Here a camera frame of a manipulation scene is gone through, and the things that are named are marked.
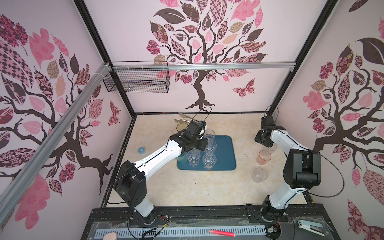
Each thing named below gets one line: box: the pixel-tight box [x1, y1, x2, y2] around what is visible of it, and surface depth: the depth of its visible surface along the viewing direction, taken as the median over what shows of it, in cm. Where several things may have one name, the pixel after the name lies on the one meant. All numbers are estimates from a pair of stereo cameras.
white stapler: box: [297, 220, 325, 237], surface depth 71 cm
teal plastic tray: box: [177, 135, 237, 171], surface depth 94 cm
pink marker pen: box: [207, 229, 236, 238], surface depth 71 cm
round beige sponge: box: [103, 232, 118, 240], surface depth 69 cm
